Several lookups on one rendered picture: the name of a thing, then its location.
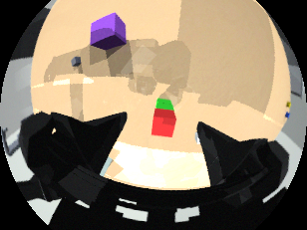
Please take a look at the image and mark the red block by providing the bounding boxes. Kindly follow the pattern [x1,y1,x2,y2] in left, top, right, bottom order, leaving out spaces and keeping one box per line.
[151,108,176,137]

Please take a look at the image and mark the green block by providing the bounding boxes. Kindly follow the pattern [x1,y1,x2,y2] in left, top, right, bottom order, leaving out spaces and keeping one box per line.
[156,103,174,111]
[156,98,172,104]

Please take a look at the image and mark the purple cube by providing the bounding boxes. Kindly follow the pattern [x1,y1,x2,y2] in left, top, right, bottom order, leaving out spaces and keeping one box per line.
[90,13,127,50]

